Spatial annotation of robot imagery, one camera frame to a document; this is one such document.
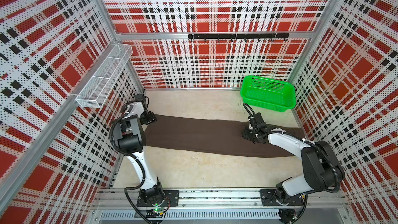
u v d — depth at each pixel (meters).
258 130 0.70
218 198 0.75
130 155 0.55
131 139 0.55
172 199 0.73
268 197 0.73
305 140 0.49
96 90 0.92
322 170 0.44
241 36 0.91
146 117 0.86
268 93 1.19
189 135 1.01
